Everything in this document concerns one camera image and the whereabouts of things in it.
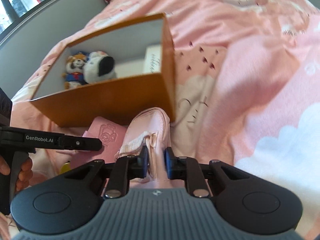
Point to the person's left hand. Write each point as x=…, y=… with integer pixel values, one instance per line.
x=24, y=175

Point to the yellow tape measure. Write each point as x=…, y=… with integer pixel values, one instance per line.
x=65, y=168

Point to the pink snap wallet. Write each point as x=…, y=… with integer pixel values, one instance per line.
x=110, y=134

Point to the orange storage box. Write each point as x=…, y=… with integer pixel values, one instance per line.
x=119, y=99

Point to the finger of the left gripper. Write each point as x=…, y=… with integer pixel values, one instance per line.
x=81, y=143

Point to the long white cardboard box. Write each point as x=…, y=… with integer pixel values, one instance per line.
x=152, y=61

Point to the white black-eared plush toy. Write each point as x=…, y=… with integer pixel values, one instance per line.
x=99, y=67

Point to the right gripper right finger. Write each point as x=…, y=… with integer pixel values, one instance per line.
x=188, y=170

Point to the red panda plush toy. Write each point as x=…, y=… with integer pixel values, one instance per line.
x=74, y=71

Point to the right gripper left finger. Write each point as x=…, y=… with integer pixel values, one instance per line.
x=122, y=171

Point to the pink bedsheet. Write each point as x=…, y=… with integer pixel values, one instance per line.
x=247, y=86

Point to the pink fabric pouch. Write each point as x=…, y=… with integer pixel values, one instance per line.
x=152, y=128

